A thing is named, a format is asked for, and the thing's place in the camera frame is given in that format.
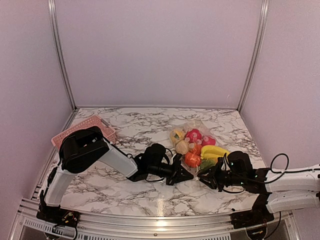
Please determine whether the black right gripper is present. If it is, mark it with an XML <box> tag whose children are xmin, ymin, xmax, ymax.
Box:
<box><xmin>197</xmin><ymin>162</ymin><xmax>246</xmax><ymax>192</ymax></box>

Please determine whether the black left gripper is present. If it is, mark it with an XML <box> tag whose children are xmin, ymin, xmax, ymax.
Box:
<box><xmin>148</xmin><ymin>159</ymin><xmax>194</xmax><ymax>186</ymax></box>

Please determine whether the orange green fake mango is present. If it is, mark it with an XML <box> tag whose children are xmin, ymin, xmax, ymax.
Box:
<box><xmin>199</xmin><ymin>160</ymin><xmax>217</xmax><ymax>172</ymax></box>

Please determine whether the yellow fake banana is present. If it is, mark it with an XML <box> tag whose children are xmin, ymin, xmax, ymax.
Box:
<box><xmin>200</xmin><ymin>145</ymin><xmax>230</xmax><ymax>160</ymax></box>

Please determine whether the clear zip top bag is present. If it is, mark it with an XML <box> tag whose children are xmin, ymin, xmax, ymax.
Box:
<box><xmin>167</xmin><ymin>120</ymin><xmax>227</xmax><ymax>175</ymax></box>

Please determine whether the yellow fake lemon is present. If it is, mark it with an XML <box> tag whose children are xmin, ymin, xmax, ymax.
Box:
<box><xmin>169</xmin><ymin>128</ymin><xmax>186</xmax><ymax>145</ymax></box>

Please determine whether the red fake dragon fruit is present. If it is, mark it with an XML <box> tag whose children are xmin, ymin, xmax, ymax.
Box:
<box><xmin>184</xmin><ymin>128</ymin><xmax>203</xmax><ymax>145</ymax></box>
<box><xmin>201</xmin><ymin>135</ymin><xmax>216</xmax><ymax>147</ymax></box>

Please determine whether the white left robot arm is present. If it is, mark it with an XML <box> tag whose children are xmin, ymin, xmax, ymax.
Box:
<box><xmin>38</xmin><ymin>126</ymin><xmax>194</xmax><ymax>223</ymax></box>

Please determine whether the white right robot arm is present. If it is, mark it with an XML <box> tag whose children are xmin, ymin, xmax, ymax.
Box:
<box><xmin>197</xmin><ymin>162</ymin><xmax>320</xmax><ymax>224</ymax></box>

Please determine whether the pink plastic basket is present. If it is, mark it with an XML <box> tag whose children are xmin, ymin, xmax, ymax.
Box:
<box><xmin>50</xmin><ymin>115</ymin><xmax>117</xmax><ymax>153</ymax></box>

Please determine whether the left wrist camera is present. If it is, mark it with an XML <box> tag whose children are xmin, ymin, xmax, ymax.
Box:
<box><xmin>143</xmin><ymin>143</ymin><xmax>171</xmax><ymax>166</ymax></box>

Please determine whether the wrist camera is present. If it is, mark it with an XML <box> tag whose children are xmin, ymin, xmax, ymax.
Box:
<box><xmin>222</xmin><ymin>151</ymin><xmax>253</xmax><ymax>176</ymax></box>
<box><xmin>143</xmin><ymin>143</ymin><xmax>171</xmax><ymax>166</ymax></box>

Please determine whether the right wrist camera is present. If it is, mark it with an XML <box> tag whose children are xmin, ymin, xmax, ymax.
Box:
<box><xmin>222</xmin><ymin>151</ymin><xmax>253</xmax><ymax>176</ymax></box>

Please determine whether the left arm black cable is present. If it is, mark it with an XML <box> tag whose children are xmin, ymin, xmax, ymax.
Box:
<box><xmin>127</xmin><ymin>147</ymin><xmax>176</xmax><ymax>183</ymax></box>

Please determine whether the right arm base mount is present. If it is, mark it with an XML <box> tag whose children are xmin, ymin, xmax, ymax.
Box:
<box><xmin>230</xmin><ymin>193</ymin><xmax>275</xmax><ymax>229</ymax></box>

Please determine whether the front aluminium rail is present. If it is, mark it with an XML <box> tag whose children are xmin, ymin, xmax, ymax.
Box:
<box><xmin>8</xmin><ymin>198</ymin><xmax>301</xmax><ymax>240</ymax></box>

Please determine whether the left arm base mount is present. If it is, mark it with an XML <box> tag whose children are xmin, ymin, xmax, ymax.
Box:
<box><xmin>36</xmin><ymin>190</ymin><xmax>80</xmax><ymax>228</ymax></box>

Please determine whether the right aluminium frame post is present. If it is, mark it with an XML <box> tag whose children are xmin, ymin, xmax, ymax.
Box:
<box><xmin>237</xmin><ymin>0</ymin><xmax>270</xmax><ymax>113</ymax></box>

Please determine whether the aluminium frame post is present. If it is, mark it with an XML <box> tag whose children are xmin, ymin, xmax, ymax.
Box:
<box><xmin>237</xmin><ymin>0</ymin><xmax>270</xmax><ymax>113</ymax></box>
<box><xmin>48</xmin><ymin>0</ymin><xmax>77</xmax><ymax>111</ymax></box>

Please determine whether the left aluminium frame post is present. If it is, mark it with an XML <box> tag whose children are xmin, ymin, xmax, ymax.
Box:
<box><xmin>48</xmin><ymin>0</ymin><xmax>77</xmax><ymax>111</ymax></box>

